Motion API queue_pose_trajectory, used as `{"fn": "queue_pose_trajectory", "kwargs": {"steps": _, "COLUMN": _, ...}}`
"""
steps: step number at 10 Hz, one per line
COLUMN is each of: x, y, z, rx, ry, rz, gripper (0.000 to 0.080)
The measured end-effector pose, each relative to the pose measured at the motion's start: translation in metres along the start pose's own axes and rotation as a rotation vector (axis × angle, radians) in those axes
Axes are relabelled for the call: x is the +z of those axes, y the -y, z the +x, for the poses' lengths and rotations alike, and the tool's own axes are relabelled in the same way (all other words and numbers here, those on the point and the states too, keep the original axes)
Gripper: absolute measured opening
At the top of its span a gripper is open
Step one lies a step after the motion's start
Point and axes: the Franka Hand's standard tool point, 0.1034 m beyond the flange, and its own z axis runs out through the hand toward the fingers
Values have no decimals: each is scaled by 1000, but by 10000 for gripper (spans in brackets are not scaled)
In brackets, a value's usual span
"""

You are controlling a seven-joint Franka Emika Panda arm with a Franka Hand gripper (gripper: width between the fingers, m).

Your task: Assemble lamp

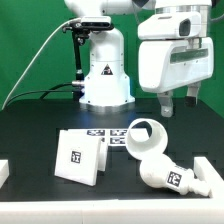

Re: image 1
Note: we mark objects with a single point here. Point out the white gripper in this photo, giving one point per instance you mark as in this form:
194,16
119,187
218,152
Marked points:
175,52

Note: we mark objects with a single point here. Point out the white lamp bulb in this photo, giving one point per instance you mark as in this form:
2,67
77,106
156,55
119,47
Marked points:
160,171

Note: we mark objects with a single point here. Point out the white lamp base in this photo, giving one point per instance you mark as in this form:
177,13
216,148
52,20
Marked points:
80,156

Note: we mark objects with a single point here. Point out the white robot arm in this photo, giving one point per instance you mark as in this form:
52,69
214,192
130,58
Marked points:
107,86

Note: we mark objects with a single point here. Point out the white lamp shade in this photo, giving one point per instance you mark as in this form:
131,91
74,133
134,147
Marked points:
144,137

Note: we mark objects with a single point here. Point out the white tag sheet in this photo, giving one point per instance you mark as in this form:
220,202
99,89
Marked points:
113,137

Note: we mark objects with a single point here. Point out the white left border block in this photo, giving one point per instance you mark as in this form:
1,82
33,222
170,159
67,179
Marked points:
4,171

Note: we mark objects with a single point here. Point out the white right border rail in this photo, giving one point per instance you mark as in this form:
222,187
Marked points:
206,172

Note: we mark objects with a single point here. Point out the white border rail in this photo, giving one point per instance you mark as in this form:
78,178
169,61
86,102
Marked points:
206,172
155,211

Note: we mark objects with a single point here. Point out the white front border rail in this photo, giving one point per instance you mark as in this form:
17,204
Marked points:
155,211

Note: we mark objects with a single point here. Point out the black camera on stand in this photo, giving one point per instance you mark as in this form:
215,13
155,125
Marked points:
83,50

